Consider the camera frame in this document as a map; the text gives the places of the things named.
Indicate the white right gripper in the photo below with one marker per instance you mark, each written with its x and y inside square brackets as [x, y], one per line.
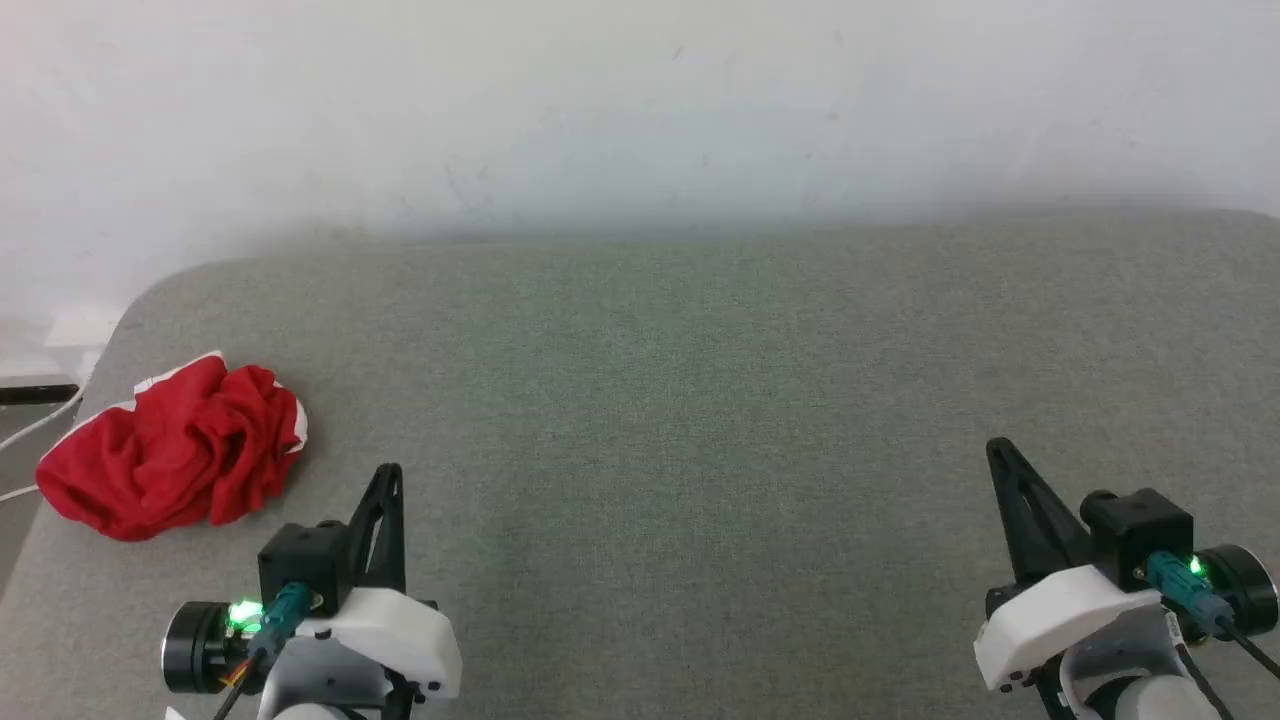
[1050, 615]

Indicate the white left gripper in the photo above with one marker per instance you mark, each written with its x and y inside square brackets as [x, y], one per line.
[400, 635]

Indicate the red basketball shorts white trim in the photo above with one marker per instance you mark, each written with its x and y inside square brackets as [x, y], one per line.
[170, 450]

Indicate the grey fabric sofa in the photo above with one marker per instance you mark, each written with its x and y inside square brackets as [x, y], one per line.
[700, 420]

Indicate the black baseboard strip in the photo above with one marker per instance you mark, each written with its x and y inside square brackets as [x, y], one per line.
[38, 394]

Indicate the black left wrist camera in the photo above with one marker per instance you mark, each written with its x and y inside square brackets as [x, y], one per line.
[300, 555]

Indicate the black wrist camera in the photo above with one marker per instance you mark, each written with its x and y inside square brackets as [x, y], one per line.
[300, 555]
[1135, 530]

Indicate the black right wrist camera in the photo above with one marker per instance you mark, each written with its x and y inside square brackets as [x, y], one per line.
[1135, 530]

